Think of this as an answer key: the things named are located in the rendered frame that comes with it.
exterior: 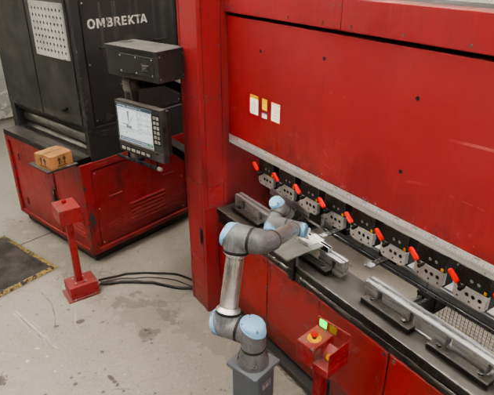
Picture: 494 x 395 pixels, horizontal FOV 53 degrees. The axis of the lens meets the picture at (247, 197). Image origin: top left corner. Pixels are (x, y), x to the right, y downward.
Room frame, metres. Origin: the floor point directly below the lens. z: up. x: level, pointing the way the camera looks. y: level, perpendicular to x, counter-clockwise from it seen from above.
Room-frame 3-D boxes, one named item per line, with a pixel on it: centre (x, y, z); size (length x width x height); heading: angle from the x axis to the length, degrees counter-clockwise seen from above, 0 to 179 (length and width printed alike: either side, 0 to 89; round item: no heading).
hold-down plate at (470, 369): (1.61, -0.91, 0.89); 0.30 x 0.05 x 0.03; 34
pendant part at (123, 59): (3.28, 0.66, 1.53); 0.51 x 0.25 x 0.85; 51
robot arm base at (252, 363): (1.74, -0.03, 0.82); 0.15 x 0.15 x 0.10
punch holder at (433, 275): (1.83, -0.83, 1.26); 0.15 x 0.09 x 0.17; 34
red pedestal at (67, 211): (3.29, 1.34, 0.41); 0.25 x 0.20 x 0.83; 124
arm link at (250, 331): (1.74, -0.02, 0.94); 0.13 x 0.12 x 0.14; 63
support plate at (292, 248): (2.39, -0.27, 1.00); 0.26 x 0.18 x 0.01; 124
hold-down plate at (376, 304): (1.94, -0.69, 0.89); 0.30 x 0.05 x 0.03; 34
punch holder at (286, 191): (2.66, -0.26, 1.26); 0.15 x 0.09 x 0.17; 34
